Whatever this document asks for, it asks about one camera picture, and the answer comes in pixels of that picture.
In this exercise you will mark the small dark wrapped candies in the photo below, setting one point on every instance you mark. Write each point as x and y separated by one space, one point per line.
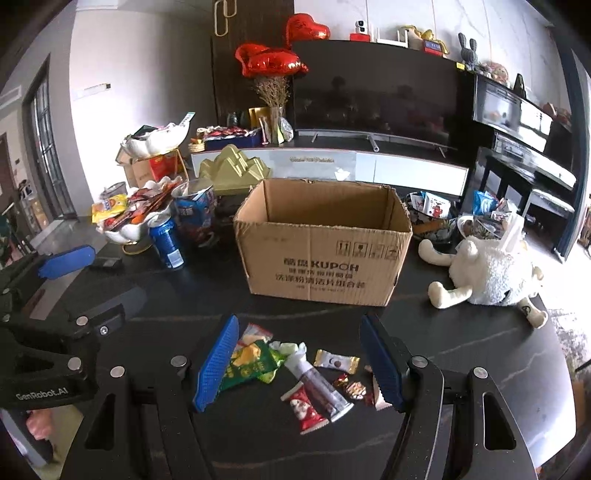
362 388

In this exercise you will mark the red heart balloon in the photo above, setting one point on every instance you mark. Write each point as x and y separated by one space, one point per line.
261 61
302 27

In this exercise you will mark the person's hand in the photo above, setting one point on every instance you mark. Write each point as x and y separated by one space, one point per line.
40 424

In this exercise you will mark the red heart balloon lower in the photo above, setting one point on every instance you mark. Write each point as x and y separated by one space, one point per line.
261 61

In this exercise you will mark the green yellow snack packet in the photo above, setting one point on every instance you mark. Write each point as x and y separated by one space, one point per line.
256 361

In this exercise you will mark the white plush sheep toy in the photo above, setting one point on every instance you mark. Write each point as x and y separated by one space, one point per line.
484 274

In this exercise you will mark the blue snack bag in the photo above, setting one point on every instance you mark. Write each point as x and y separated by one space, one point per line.
194 207

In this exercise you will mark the white shell bowl with snacks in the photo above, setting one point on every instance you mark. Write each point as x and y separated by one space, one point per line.
123 218

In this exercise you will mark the brown cardboard box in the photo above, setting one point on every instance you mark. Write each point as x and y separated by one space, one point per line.
323 241

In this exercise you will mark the gold mountain shaped box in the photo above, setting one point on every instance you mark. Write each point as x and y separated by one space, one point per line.
232 172

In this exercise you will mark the large black television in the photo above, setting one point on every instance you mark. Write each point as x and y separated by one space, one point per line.
380 89

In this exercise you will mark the white gold candy wrapper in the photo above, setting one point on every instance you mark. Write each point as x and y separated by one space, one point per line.
343 363

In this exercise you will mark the black upright piano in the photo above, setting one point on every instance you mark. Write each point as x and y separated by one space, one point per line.
522 154

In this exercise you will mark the white tv cabinet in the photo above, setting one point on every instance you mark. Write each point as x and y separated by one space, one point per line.
351 165

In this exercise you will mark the blue soda can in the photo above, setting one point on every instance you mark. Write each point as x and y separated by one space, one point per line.
162 232

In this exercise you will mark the red heart balloon upper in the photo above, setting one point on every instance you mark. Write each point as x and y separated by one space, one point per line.
302 27

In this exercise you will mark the dried flower vase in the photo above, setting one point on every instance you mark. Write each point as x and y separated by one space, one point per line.
274 93

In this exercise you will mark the dark floral snack tray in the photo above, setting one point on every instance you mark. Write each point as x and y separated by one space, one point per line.
433 217

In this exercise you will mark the clear grey snack tube packet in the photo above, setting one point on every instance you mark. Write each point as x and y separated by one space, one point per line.
324 394

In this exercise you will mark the grey bunny doll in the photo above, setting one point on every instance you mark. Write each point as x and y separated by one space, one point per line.
468 51

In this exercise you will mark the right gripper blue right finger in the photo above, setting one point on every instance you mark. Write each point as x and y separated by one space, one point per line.
387 356

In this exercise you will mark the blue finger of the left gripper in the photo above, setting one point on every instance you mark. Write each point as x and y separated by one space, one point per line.
59 265

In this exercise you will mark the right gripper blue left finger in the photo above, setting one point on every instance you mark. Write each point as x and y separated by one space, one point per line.
210 360

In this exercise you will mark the red white snack packet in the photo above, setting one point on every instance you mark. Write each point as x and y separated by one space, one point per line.
307 416

